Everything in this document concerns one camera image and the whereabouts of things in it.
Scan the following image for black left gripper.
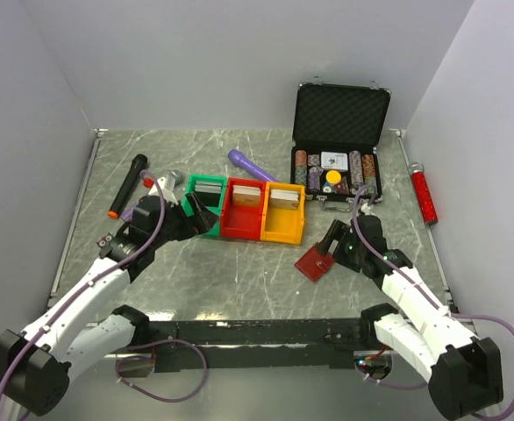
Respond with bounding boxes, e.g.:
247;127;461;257
150;192;218;248

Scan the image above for red leather card holder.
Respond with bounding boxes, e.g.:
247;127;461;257
295;244;335;282

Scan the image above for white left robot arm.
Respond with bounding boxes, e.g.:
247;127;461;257
0;192;219;417

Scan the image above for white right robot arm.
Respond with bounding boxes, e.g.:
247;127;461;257
315;215;503;420

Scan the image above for green plastic card bin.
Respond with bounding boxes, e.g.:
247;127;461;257
182;174;227;218

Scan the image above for red plastic card bin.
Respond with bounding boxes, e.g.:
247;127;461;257
220;177;267;240

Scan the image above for yellow plastic card bin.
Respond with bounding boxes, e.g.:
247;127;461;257
260;182;306;245

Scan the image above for white playing card deck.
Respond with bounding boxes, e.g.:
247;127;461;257
320;151;349;171

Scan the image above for red owl card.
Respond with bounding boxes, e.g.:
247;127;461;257
97;233;112;248

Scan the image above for yellow poker dealer chip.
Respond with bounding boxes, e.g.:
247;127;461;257
325;170;342;185

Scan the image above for purple glitter toy microphone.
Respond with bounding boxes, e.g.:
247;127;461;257
120;168;187;221

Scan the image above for purple plastic toy microphone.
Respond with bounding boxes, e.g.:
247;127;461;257
227;149;277;182

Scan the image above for black toy microphone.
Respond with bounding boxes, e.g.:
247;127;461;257
107;153;148;219

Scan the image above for black poker chip case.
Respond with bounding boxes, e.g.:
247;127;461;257
290;82;391;211

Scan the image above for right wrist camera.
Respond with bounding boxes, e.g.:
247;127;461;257
353;199;374;217

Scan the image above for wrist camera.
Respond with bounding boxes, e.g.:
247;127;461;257
353;199;374;217
148;176;179;205

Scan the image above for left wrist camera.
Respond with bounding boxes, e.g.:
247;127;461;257
148;176;179;205

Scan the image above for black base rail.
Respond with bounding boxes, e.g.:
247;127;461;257
137;318;382;373

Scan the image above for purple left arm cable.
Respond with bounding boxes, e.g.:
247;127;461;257
0;170;168;421

